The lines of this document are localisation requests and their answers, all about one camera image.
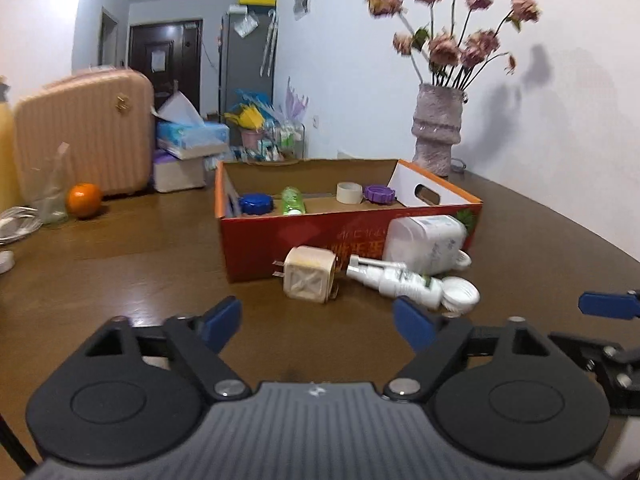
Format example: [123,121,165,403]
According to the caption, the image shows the blue tissue box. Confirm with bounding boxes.
[155,91,231,158]

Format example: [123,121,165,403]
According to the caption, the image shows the yellow thermos jug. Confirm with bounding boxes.
[0,77,23,213]

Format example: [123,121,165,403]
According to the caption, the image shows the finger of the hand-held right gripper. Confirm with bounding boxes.
[578,289,640,321]
[547,332,640,417]

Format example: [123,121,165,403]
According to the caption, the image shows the grey stone vase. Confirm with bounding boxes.
[411,83,468,177]

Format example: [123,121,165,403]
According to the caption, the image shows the white carton box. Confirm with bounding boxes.
[152,150,207,193]

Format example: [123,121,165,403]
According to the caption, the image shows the folded hanging umbrella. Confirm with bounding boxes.
[260,9,278,77]

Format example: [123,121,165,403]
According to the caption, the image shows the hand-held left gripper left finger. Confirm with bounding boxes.
[75,296,252,402]

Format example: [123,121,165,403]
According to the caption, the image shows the green spray bottle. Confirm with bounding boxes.
[280,186,306,216]

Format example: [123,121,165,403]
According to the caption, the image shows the white round cap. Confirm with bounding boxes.
[440,276,481,313]

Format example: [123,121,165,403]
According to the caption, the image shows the blue and yellow plastic bags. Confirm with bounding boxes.
[223,89,276,133]

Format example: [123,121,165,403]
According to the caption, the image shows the large white plastic bottle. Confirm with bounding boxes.
[387,215,472,275]

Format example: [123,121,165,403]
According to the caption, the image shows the red cardboard box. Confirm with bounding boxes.
[214,158,484,283]

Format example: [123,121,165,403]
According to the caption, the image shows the blue bottle cap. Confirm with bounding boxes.
[238,193,275,216]

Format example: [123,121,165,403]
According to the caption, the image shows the pink ribbed suitcase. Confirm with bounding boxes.
[12,67,156,198]

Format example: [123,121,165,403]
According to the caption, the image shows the dark entrance door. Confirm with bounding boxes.
[128,19,204,116]

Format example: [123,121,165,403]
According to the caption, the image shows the purple plastic wrap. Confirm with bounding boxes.
[280,77,308,123]

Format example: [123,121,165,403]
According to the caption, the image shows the purple ridged cap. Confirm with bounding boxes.
[364,185,396,206]

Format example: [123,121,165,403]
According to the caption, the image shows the beige plug adapter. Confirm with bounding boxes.
[272,246,341,305]

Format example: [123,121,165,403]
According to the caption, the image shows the grey refrigerator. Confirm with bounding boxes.
[218,4,277,116]

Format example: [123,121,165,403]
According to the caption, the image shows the dried pink roses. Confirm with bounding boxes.
[365,0,543,88]

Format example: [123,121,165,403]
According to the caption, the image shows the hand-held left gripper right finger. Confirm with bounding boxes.
[382,297,566,403]

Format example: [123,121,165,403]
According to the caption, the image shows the orange fruit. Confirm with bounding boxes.
[66,183,103,219]

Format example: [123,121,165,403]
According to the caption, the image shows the white spray bottle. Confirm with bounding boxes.
[346,255,443,308]

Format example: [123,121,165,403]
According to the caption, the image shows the grey side door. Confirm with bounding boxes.
[98,6,120,68]

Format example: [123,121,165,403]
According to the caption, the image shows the white charger cable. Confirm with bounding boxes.
[0,205,43,246]

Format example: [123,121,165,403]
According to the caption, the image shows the translucent tape roll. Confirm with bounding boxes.
[336,182,363,205]

